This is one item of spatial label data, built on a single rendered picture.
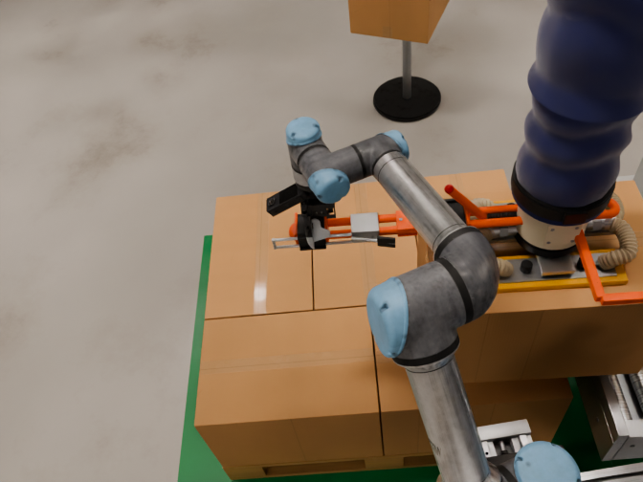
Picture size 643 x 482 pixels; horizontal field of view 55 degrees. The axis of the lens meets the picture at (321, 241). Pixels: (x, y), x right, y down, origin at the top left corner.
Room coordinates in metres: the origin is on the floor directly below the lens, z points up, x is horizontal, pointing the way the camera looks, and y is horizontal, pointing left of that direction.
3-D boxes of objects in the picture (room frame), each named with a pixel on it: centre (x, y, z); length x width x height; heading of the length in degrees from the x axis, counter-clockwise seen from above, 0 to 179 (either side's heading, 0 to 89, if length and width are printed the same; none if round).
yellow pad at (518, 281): (0.84, -0.56, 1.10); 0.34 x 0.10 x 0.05; 83
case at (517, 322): (0.94, -0.57, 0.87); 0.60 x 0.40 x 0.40; 83
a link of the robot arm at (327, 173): (0.91, -0.04, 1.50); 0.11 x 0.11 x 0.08; 16
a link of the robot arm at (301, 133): (1.00, 0.00, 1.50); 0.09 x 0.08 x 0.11; 16
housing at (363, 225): (0.99, -0.11, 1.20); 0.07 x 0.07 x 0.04; 83
